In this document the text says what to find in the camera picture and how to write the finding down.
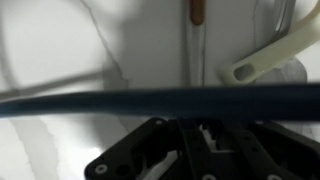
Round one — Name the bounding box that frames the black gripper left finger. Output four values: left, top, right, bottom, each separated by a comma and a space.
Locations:
84, 117, 211, 180

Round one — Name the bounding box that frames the wooden handled utensil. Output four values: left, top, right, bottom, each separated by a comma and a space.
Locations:
186, 0, 206, 86

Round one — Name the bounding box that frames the cream plastic spatula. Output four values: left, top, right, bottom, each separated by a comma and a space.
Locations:
221, 0, 320, 86

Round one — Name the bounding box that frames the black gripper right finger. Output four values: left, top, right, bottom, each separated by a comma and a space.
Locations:
199, 120, 320, 180

